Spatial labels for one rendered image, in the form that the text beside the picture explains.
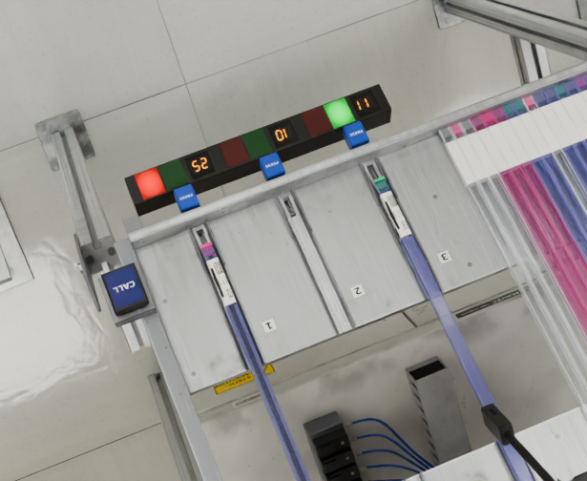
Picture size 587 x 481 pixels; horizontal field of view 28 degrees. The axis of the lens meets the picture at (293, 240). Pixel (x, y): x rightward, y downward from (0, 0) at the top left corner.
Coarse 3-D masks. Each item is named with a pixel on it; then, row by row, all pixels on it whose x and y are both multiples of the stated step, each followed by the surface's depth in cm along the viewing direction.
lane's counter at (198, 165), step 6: (192, 156) 147; (198, 156) 147; (204, 156) 147; (186, 162) 146; (192, 162) 146; (198, 162) 146; (204, 162) 146; (210, 162) 146; (192, 168) 146; (198, 168) 146; (204, 168) 146; (210, 168) 146; (192, 174) 146; (198, 174) 146; (204, 174) 146
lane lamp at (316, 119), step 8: (304, 112) 149; (312, 112) 149; (320, 112) 149; (304, 120) 148; (312, 120) 148; (320, 120) 148; (328, 120) 148; (312, 128) 148; (320, 128) 148; (328, 128) 148
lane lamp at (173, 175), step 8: (176, 160) 147; (160, 168) 146; (168, 168) 146; (176, 168) 146; (160, 176) 146; (168, 176) 146; (176, 176) 146; (184, 176) 146; (168, 184) 145; (176, 184) 145; (184, 184) 145
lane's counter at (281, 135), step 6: (288, 120) 148; (270, 126) 148; (276, 126) 148; (282, 126) 148; (288, 126) 148; (270, 132) 148; (276, 132) 148; (282, 132) 148; (288, 132) 148; (294, 132) 148; (276, 138) 147; (282, 138) 147; (288, 138) 147; (294, 138) 147; (276, 144) 147; (282, 144) 147
